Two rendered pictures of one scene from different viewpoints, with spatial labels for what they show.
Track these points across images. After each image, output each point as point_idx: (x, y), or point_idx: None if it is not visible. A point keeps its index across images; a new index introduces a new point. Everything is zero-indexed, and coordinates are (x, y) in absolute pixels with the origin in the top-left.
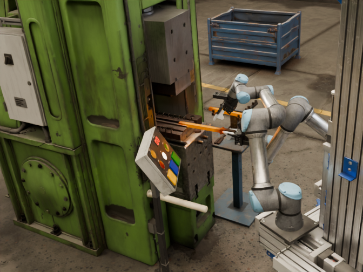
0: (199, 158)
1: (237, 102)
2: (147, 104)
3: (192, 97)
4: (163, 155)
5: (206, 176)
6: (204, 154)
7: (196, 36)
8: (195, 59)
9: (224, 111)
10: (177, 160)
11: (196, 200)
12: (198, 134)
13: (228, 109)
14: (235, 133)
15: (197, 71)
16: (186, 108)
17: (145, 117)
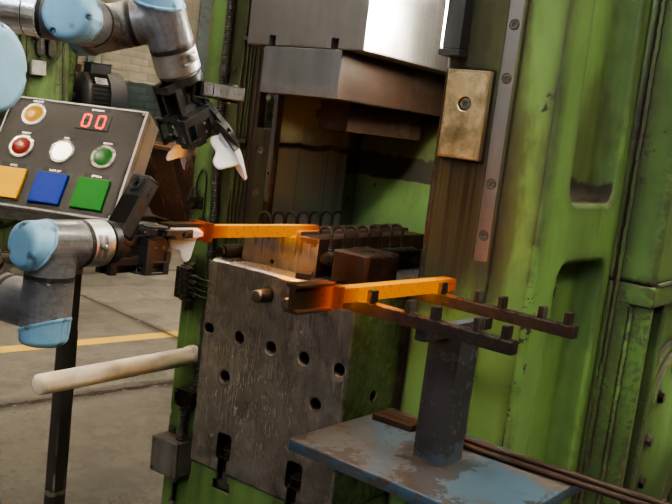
0: (261, 363)
1: (154, 91)
2: (258, 109)
3: (462, 229)
4: (57, 146)
5: (278, 468)
6: (292, 376)
7: (564, 5)
8: (529, 94)
9: (241, 176)
10: (84, 198)
11: (215, 493)
12: (281, 274)
13: (167, 125)
14: (148, 222)
15: (531, 150)
16: (423, 246)
17: (238, 136)
